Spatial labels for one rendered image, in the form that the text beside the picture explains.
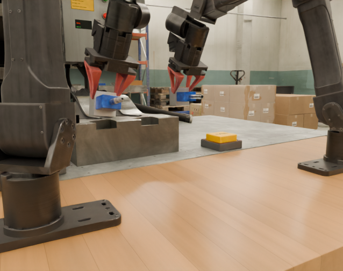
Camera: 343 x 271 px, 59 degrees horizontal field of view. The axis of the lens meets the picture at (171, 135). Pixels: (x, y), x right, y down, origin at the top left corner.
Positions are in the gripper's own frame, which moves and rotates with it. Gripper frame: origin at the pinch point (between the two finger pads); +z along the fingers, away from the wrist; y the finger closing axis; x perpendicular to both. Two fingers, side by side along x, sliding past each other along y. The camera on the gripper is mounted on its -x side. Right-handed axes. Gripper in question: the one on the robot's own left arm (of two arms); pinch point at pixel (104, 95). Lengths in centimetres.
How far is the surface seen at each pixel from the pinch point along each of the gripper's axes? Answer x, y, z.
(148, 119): -1.2, -12.9, 5.4
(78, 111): -19.3, -0.5, 12.8
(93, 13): -94, -21, -6
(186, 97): -8.2, -27.4, 0.8
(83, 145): 5.6, 4.3, 9.6
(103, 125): -0.2, -1.3, 7.3
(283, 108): -249, -394, 81
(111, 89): -325, -127, 111
